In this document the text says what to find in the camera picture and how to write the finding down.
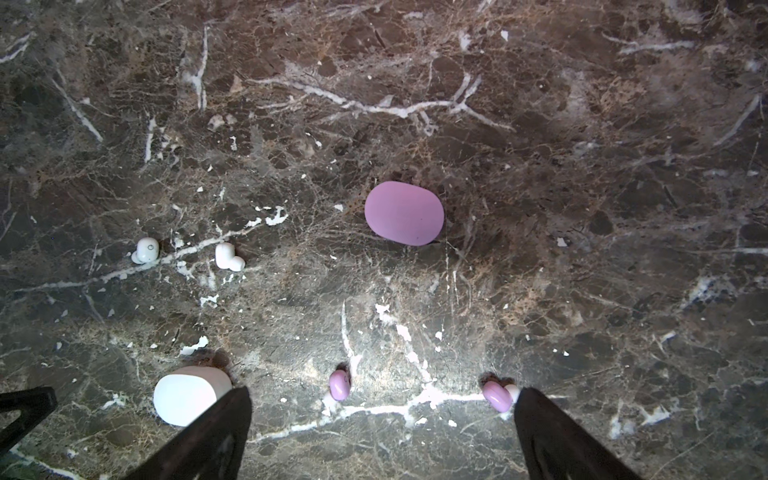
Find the purple earbud left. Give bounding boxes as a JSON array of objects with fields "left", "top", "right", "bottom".
[{"left": 328, "top": 369, "right": 351, "bottom": 402}]

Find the white earbud charging case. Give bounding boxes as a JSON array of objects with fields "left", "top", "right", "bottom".
[{"left": 153, "top": 366, "right": 233, "bottom": 427}]

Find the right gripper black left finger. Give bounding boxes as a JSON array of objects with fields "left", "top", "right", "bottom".
[{"left": 127, "top": 387, "right": 253, "bottom": 479}]

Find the white earbud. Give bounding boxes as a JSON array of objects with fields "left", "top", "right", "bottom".
[
  {"left": 215, "top": 242, "right": 245, "bottom": 272},
  {"left": 131, "top": 237, "right": 160, "bottom": 265}
]

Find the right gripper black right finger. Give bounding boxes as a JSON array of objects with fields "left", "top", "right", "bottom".
[{"left": 514, "top": 388, "right": 640, "bottom": 480}]

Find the purple earbud charging case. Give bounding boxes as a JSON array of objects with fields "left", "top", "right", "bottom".
[{"left": 364, "top": 181, "right": 445, "bottom": 246}]

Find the purple earbud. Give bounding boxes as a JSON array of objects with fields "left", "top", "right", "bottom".
[
  {"left": 482, "top": 380, "right": 521, "bottom": 413},
  {"left": 328, "top": 369, "right": 351, "bottom": 402}
]

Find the purple earbud right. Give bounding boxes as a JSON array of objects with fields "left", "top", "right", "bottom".
[{"left": 482, "top": 380, "right": 521, "bottom": 413}]

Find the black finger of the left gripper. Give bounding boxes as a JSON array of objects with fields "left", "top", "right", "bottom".
[{"left": 1, "top": 386, "right": 58, "bottom": 456}]

